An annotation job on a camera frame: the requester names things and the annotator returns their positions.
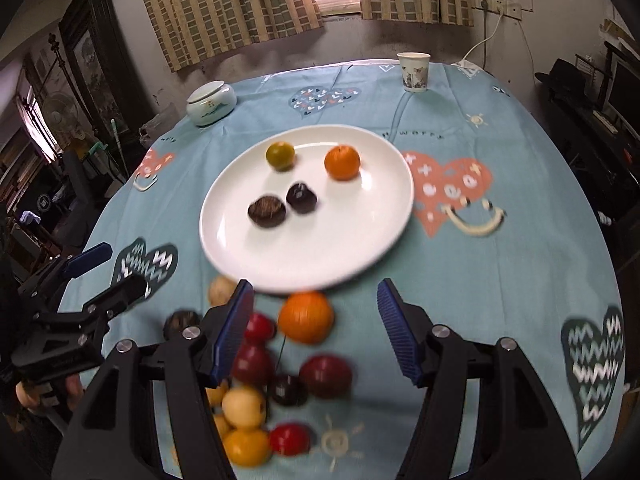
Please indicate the dark brown round fruit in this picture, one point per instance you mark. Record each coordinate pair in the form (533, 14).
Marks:
(267, 211)
(301, 196)
(180, 324)
(287, 390)

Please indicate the black hat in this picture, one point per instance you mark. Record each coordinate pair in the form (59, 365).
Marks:
(565, 77)

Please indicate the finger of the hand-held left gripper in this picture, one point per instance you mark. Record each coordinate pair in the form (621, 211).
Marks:
(122, 291)
(90, 257)

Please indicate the person's left hand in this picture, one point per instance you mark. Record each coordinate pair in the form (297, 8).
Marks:
(24, 395)

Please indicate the green tangerine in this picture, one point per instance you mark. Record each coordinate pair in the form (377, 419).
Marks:
(280, 155)

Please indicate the wide striped beige curtain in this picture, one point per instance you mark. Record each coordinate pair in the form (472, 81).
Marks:
(225, 5)

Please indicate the pale green ceramic jar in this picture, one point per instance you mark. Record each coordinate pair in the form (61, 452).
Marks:
(210, 102)

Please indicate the white round plate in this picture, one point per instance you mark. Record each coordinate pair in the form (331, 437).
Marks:
(310, 240)

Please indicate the standing fan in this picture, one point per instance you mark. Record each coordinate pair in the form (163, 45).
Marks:
(59, 112)

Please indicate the wall power outlet strip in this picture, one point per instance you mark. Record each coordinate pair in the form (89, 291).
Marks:
(500, 7)

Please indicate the small red fruit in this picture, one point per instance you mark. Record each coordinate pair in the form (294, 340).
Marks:
(260, 327)
(290, 439)

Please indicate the small orange tangerine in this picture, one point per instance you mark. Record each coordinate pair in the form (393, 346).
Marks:
(342, 161)

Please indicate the printed paper cup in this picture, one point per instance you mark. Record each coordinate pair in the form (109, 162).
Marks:
(414, 72)

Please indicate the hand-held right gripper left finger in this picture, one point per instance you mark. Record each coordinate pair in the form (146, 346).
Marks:
(232, 332)

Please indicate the light blue printed tablecloth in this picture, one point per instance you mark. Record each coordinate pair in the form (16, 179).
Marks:
(500, 285)

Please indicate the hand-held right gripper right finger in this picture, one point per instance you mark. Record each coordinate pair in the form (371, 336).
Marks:
(397, 332)

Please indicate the large orange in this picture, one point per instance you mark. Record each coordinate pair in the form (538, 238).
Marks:
(306, 317)

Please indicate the yellow orange fruit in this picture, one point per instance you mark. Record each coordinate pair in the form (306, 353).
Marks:
(247, 447)

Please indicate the large dark red plum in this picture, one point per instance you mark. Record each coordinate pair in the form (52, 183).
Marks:
(325, 376)

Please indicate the dark computer desk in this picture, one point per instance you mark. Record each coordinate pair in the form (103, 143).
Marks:
(600, 160)

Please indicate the small beige fruit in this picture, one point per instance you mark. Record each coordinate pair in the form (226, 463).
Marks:
(221, 291)

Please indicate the dark framed picture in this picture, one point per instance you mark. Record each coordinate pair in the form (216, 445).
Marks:
(95, 60)

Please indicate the computer monitor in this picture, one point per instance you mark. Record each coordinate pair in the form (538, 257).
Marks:
(625, 90)

